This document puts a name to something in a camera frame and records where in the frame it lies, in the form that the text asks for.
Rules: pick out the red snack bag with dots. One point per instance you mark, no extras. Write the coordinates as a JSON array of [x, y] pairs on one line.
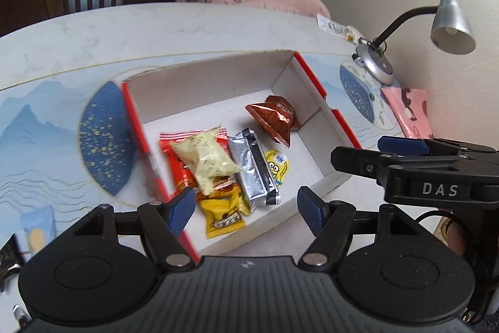
[[173, 149]]

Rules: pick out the light blue snack packet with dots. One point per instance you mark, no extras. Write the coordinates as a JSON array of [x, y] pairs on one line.
[[37, 227]]

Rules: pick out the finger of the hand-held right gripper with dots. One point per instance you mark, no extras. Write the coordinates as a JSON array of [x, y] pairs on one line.
[[401, 145], [358, 159]]

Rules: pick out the red cardboard box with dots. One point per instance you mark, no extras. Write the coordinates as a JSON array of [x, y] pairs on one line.
[[218, 83]]

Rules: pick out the yellow cartoon snack packet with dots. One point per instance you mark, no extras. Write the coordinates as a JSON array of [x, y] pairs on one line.
[[277, 165]]

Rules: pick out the pale green snack packet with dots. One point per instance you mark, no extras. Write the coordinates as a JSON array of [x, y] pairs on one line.
[[206, 161]]

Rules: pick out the silver desk lamp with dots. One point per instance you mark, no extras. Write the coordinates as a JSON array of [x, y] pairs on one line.
[[452, 24]]

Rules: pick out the silver snack packet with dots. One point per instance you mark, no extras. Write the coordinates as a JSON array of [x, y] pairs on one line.
[[249, 169]]

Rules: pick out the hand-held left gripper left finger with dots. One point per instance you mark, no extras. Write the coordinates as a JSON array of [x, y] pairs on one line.
[[181, 210]]

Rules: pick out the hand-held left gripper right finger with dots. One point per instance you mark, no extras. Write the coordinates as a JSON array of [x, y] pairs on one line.
[[312, 210]]

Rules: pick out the pink printed pouch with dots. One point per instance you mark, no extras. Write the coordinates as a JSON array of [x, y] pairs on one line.
[[409, 110]]

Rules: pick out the shiny brown snack bag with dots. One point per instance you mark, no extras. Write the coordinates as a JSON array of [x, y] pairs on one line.
[[273, 118]]

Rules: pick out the person's right hand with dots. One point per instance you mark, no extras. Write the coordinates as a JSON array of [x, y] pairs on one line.
[[457, 237]]

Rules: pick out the dark brown snack packet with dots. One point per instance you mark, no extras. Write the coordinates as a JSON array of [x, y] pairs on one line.
[[9, 259]]

